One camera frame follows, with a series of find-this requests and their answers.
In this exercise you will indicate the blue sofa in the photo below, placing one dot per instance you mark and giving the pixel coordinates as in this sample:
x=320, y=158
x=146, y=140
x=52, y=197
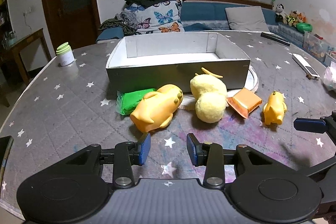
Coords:
x=197, y=16

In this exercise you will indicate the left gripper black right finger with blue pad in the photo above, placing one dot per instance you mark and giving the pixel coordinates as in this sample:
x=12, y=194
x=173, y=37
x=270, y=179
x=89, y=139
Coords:
x=207, y=154

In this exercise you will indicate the white round plate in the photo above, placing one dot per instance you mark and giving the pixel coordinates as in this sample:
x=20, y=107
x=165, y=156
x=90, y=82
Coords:
x=251, y=83

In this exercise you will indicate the grey cushion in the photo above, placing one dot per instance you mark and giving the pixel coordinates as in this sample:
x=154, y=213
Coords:
x=246, y=19

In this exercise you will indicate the panda plush toy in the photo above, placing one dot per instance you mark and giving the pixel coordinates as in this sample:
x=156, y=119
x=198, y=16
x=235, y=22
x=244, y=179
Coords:
x=281, y=16

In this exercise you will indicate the grey star pattern table mat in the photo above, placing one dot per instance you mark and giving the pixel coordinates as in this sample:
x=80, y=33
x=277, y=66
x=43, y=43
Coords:
x=68, y=108

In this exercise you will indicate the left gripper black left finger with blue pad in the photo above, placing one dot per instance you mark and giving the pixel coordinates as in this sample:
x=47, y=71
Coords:
x=128, y=153

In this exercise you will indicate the clear plastic storage box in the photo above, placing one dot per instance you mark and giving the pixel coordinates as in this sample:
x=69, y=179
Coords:
x=316, y=47

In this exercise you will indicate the crumpled clear plastic bag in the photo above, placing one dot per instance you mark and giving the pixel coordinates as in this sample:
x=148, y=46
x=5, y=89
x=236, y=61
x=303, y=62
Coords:
x=329, y=77

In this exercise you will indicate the patterned dark clothing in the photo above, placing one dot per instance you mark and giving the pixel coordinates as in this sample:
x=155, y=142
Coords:
x=126, y=20

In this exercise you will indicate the green plastic bowl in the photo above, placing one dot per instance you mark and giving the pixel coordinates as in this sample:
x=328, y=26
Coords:
x=304, y=27

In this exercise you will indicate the black remote control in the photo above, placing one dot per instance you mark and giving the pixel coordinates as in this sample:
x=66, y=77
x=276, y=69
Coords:
x=275, y=38

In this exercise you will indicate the white remote control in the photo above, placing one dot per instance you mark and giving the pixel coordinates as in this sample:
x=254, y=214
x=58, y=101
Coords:
x=307, y=68

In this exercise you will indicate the white jar green lid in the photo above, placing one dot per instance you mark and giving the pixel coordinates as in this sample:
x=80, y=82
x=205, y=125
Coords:
x=65, y=54

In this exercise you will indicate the butterfly print pillow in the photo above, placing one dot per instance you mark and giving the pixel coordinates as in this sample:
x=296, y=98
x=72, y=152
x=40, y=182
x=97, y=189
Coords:
x=162, y=17

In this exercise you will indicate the orange tiger plush toy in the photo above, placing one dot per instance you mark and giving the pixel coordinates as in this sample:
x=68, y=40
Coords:
x=295, y=17

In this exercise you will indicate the small yellow duck toy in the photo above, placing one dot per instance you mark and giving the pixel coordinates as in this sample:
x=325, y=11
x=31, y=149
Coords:
x=275, y=109

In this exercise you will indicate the yellow plush chick toy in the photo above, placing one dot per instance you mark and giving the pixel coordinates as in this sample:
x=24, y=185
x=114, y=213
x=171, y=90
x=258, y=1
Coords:
x=210, y=93

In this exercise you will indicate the orange plastic packet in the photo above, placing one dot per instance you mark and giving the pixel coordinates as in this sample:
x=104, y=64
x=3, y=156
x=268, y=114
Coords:
x=244, y=102

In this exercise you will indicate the green plastic packet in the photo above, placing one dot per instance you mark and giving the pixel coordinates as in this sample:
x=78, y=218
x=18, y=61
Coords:
x=127, y=102

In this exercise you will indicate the large yellow rubber duck toy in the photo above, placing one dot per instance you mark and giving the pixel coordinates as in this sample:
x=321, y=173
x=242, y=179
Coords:
x=155, y=110

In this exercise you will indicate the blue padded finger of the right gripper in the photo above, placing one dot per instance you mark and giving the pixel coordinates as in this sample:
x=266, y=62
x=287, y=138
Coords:
x=321, y=125

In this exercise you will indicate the grey cardboard box white inside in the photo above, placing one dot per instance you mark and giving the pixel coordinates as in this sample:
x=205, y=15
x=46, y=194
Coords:
x=153, y=60

